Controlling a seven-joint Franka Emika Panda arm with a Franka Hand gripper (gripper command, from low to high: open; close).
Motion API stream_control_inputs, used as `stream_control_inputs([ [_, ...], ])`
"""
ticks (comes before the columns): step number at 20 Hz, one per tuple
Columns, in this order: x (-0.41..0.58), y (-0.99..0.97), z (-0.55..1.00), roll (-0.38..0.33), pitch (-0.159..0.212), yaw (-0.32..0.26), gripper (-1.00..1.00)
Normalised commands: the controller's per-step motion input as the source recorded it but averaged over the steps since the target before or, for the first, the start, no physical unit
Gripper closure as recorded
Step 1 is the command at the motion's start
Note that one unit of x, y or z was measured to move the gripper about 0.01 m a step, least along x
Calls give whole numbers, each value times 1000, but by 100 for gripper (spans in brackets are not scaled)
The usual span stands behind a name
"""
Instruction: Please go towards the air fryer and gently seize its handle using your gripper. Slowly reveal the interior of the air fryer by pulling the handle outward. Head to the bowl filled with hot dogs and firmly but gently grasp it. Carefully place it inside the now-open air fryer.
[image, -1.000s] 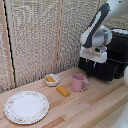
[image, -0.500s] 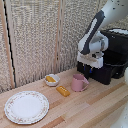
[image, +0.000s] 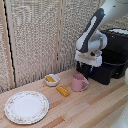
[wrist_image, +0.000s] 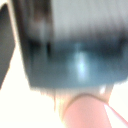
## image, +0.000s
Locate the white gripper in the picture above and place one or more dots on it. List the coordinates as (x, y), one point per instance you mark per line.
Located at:
(89, 59)

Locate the black air fryer drawer basket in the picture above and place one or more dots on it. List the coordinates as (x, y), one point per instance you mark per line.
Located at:
(103, 75)

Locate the small white bowl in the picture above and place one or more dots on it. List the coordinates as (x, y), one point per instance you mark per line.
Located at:
(52, 82)

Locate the yellow food piece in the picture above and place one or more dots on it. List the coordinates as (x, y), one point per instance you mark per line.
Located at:
(50, 79)

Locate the white black Franka robot arm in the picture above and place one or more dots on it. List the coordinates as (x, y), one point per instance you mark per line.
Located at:
(100, 23)

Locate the pink mug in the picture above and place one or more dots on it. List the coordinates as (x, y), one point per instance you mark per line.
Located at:
(77, 83)

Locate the yellow rectangular block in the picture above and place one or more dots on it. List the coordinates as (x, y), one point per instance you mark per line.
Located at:
(63, 91)

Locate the white plate with floral rim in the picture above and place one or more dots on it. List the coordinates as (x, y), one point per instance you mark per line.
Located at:
(26, 107)

